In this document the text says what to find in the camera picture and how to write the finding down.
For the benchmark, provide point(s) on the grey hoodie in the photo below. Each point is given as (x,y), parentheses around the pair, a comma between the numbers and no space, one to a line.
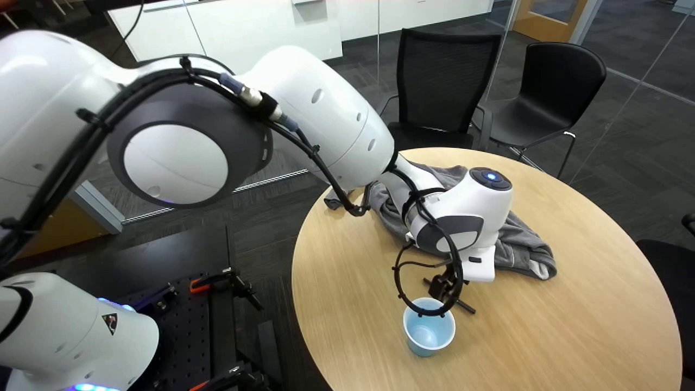
(532,251)

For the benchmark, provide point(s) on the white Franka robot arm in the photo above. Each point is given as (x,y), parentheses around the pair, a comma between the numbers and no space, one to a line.
(43,108)

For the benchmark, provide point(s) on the blue plastic cup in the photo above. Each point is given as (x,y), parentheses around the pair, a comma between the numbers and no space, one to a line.
(428,331)

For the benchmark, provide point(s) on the black plastic chair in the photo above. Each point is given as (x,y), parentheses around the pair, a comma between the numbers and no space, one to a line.
(557,87)

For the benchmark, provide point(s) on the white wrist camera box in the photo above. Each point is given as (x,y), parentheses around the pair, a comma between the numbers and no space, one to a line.
(479,263)

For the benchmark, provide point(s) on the black office chair with armrest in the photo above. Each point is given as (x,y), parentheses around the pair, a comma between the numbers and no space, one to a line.
(442,78)

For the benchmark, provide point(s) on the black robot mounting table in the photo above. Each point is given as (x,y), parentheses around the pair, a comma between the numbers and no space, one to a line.
(203,333)

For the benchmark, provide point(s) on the yellow wooden door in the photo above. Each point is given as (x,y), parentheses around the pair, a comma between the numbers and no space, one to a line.
(549,17)

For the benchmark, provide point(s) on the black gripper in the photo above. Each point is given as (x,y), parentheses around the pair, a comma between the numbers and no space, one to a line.
(444,283)

